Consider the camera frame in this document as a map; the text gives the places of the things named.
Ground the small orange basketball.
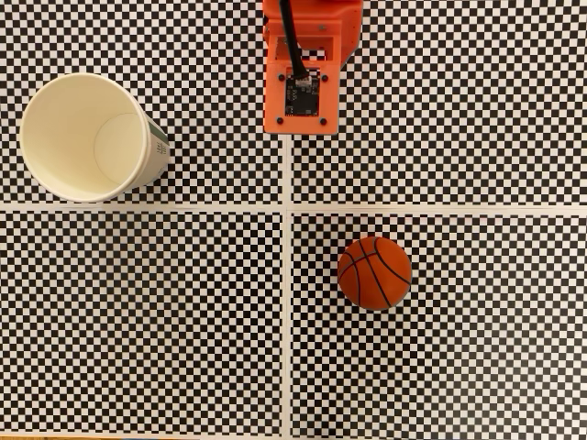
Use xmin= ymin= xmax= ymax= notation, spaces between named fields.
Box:
xmin=337 ymin=236 xmax=413 ymax=313

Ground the white paper cup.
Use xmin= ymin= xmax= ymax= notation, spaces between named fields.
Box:
xmin=18 ymin=71 xmax=171 ymax=204

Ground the black white checkerboard paper sheet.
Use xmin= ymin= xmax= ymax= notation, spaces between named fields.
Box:
xmin=0 ymin=0 xmax=288 ymax=210
xmin=286 ymin=208 xmax=587 ymax=440
xmin=0 ymin=206 xmax=289 ymax=437
xmin=286 ymin=0 xmax=587 ymax=211

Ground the black camera cable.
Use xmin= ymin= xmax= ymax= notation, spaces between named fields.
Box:
xmin=277 ymin=0 xmax=314 ymax=80

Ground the orange camera mount with board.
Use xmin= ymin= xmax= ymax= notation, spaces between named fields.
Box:
xmin=262 ymin=17 xmax=341 ymax=136

